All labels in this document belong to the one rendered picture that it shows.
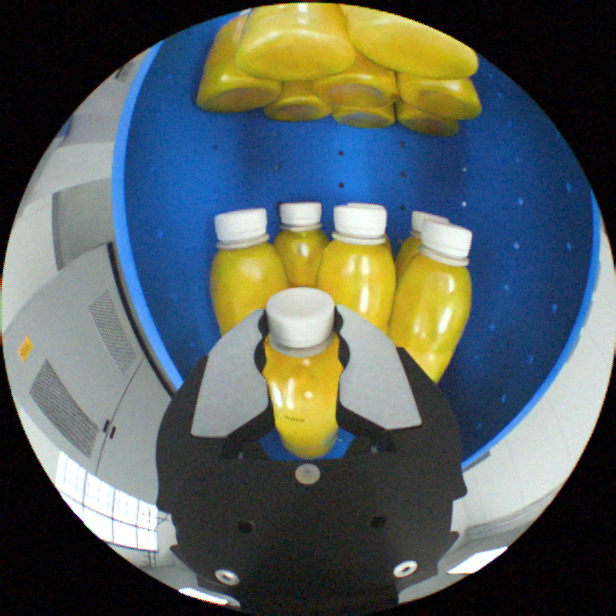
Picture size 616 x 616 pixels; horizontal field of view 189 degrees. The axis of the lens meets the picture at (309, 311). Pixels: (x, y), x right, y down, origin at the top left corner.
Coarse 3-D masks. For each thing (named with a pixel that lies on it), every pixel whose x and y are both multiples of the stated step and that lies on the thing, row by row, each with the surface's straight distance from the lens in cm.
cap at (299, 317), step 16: (304, 288) 13; (272, 304) 12; (288, 304) 12; (304, 304) 12; (320, 304) 12; (272, 320) 11; (288, 320) 11; (304, 320) 11; (320, 320) 11; (288, 336) 11; (304, 336) 11; (320, 336) 12
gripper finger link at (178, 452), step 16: (192, 384) 9; (176, 400) 8; (192, 400) 8; (176, 416) 8; (192, 416) 8; (160, 432) 8; (176, 432) 8; (160, 448) 8; (176, 448) 7; (192, 448) 7; (208, 448) 7; (224, 448) 7; (160, 464) 7; (176, 464) 7; (192, 464) 7; (160, 480) 7; (176, 480) 7; (160, 496) 7
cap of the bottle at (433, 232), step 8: (424, 224) 15; (432, 224) 15; (440, 224) 14; (448, 224) 17; (424, 232) 15; (432, 232) 15; (440, 232) 14; (448, 232) 14; (456, 232) 14; (464, 232) 15; (424, 240) 15; (432, 240) 15; (440, 240) 14; (448, 240) 14; (456, 240) 14; (464, 240) 15; (432, 248) 15; (440, 248) 15; (448, 248) 14; (456, 248) 15; (464, 248) 15; (464, 256) 16
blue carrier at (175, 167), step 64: (192, 64) 22; (128, 128) 12; (192, 128) 19; (256, 128) 24; (320, 128) 27; (384, 128) 28; (512, 128) 24; (128, 192) 11; (192, 192) 17; (256, 192) 22; (320, 192) 26; (384, 192) 27; (448, 192) 26; (512, 192) 22; (576, 192) 16; (128, 256) 11; (192, 256) 17; (512, 256) 22; (576, 256) 15; (192, 320) 17; (512, 320) 21; (576, 320) 13; (448, 384) 30; (512, 384) 19
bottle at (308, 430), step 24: (336, 336) 14; (288, 360) 12; (312, 360) 12; (336, 360) 13; (288, 384) 13; (312, 384) 13; (336, 384) 14; (288, 408) 14; (312, 408) 14; (288, 432) 18; (312, 432) 17; (336, 432) 21; (312, 456) 24
